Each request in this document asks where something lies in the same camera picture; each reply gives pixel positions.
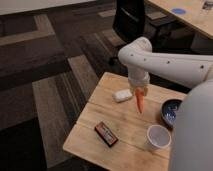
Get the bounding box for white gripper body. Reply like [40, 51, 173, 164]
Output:
[128, 68, 150, 88]

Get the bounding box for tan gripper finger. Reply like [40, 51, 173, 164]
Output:
[144, 87, 148, 97]
[130, 86, 135, 95]

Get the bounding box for orange pepper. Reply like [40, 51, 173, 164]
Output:
[135, 88, 144, 114]

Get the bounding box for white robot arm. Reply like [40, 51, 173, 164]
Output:
[118, 37, 213, 171]

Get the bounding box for white sponge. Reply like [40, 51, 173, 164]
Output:
[113, 89, 132, 103]

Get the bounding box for dark blue patterned bowl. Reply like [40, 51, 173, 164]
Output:
[161, 99, 182, 128]

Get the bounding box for red brown snack packet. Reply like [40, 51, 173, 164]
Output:
[94, 122, 118, 147]

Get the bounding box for black office chair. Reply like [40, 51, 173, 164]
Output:
[109, 0, 179, 66]

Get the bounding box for blue round disc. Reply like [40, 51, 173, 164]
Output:
[171, 8, 186, 14]

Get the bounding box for small item on desk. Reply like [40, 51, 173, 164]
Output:
[202, 0, 213, 10]

